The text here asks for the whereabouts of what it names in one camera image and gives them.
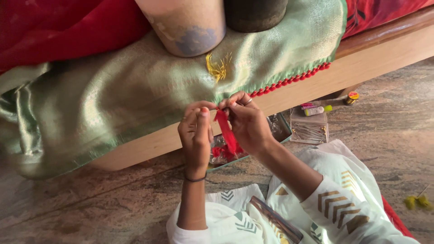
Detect person's left hand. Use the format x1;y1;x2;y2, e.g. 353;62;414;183
178;101;217;171

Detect person's right hand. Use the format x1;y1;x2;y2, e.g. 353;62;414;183
219;91;276;158

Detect red thread tassel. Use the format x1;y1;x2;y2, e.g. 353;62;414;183
214;108;238;155

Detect green silk saree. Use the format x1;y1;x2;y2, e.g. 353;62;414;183
0;0;348;180

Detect plastic bag of red thread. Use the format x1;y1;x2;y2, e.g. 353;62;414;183
210;115;283;167

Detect teal tray box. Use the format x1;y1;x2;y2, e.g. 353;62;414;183
206;113;293;173

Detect black wrist band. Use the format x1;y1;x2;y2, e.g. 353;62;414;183
184;172;208;183

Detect clear plastic pin box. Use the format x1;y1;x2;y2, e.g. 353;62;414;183
290;106;329;145

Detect row of red saree tassels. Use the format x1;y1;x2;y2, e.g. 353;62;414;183
248;62;331;98

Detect yellow thread bundle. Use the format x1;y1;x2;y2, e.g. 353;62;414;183
205;52;233;84

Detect white tube with yellow cap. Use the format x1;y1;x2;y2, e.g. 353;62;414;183
304;105;333;117

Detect brown striped scarf border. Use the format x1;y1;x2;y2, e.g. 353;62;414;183
248;195;304;244

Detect gold thread spool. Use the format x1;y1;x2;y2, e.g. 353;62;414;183
345;91;360;106

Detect dark cylindrical container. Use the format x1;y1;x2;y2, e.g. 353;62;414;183
223;0;289;34

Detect beige cylindrical container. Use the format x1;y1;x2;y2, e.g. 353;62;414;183
134;0;227;58

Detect white patterned kurta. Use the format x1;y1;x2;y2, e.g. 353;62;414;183
166;139;421;244

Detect plain red cloth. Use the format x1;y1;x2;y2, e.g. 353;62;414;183
0;0;152;74

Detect red patterned bedsheet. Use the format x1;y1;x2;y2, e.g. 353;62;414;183
342;0;434;40

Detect yellow floor tassels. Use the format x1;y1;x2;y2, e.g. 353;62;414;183
403;185;434;211

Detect wooden bed frame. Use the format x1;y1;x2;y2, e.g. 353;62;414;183
89;5;434;172

